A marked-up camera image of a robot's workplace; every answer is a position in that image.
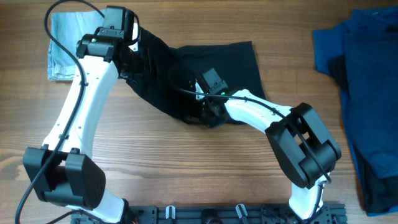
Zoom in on folded light blue jeans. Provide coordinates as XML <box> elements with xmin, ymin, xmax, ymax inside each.
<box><xmin>47</xmin><ymin>9</ymin><xmax>106</xmax><ymax>81</ymax></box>

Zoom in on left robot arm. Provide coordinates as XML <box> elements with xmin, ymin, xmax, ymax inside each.
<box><xmin>22</xmin><ymin>6</ymin><xmax>144</xmax><ymax>223</ymax></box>

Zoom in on blue t-shirt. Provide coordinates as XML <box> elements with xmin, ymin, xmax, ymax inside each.
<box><xmin>312</xmin><ymin>5</ymin><xmax>398</xmax><ymax>217</ymax></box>

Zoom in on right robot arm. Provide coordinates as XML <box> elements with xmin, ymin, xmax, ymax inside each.
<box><xmin>193</xmin><ymin>68</ymin><xmax>347</xmax><ymax>223</ymax></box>

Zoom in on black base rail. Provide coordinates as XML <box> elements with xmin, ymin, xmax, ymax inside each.
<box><xmin>70</xmin><ymin>203</ymin><xmax>348</xmax><ymax>224</ymax></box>

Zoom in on black garment under t-shirt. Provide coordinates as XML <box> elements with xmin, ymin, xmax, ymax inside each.
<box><xmin>328</xmin><ymin>55</ymin><xmax>397</xmax><ymax>216</ymax></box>

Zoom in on black shorts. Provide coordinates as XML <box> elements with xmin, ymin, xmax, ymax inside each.
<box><xmin>124</xmin><ymin>29</ymin><xmax>266</xmax><ymax>125</ymax></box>

